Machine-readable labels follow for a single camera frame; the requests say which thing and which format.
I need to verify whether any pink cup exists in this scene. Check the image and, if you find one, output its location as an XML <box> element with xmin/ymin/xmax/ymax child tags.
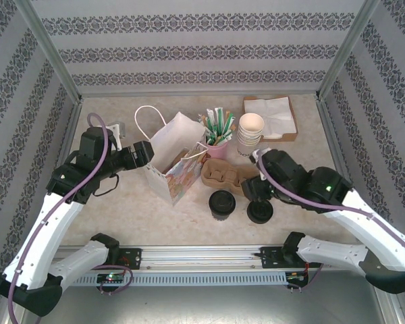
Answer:
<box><xmin>204</xmin><ymin>137</ymin><xmax>230</xmax><ymax>159</ymax></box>

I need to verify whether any aluminium frame post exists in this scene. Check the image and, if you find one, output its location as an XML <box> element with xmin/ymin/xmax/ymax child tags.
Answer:
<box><xmin>14</xmin><ymin>0</ymin><xmax>85</xmax><ymax>102</ymax></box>
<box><xmin>315</xmin><ymin>0</ymin><xmax>381</xmax><ymax>101</ymax></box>

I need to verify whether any thin black cable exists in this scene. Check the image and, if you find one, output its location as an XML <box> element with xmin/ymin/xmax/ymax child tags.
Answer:
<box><xmin>92</xmin><ymin>172</ymin><xmax>119</xmax><ymax>197</ymax></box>

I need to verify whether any brown cardboard cup carrier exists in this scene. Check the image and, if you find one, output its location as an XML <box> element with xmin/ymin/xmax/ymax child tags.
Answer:
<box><xmin>200</xmin><ymin>159</ymin><xmax>261</xmax><ymax>196</ymax></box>

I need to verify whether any black mounting plate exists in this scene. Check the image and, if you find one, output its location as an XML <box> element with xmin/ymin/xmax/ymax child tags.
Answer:
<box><xmin>97</xmin><ymin>248</ymin><xmax>143</xmax><ymax>271</ymax></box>
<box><xmin>259</xmin><ymin>246</ymin><xmax>321</xmax><ymax>270</ymax></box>

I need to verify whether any brown cardboard napkin tray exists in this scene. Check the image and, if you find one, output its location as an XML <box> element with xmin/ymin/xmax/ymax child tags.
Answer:
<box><xmin>242</xmin><ymin>95</ymin><xmax>299</xmax><ymax>143</ymax></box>

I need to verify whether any short purple cable loop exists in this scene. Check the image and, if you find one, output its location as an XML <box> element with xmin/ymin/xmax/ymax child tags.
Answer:
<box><xmin>99</xmin><ymin>265</ymin><xmax>133</xmax><ymax>296</ymax></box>

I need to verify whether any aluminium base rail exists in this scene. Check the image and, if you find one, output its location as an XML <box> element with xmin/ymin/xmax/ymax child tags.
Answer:
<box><xmin>59</xmin><ymin>244</ymin><xmax>382</xmax><ymax>271</ymax></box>

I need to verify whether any white paper cup dark print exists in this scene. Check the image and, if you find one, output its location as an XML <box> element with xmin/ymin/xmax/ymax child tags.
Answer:
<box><xmin>236</xmin><ymin>138</ymin><xmax>259</xmax><ymax>159</ymax></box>

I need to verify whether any black plastic cup lid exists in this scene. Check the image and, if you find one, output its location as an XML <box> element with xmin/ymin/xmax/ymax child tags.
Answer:
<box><xmin>246</xmin><ymin>199</ymin><xmax>275</xmax><ymax>225</ymax></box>
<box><xmin>208</xmin><ymin>189</ymin><xmax>237</xmax><ymax>214</ymax></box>

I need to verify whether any white patterned paper bag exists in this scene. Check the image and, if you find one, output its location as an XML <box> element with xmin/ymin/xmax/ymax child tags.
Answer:
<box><xmin>134</xmin><ymin>105</ymin><xmax>210</xmax><ymax>207</ymax></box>

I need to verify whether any aluminium back rail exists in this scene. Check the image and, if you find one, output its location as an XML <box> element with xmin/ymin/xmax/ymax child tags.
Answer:
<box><xmin>77</xmin><ymin>89</ymin><xmax>320</xmax><ymax>99</ymax></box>

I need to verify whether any grey slotted cable duct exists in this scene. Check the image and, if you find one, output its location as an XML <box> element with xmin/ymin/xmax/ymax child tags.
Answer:
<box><xmin>70</xmin><ymin>271</ymin><xmax>310</xmax><ymax>288</ymax></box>

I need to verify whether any circuit board green light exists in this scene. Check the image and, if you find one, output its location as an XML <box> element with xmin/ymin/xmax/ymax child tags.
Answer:
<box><xmin>97</xmin><ymin>273</ymin><xmax>126</xmax><ymax>284</ymax></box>

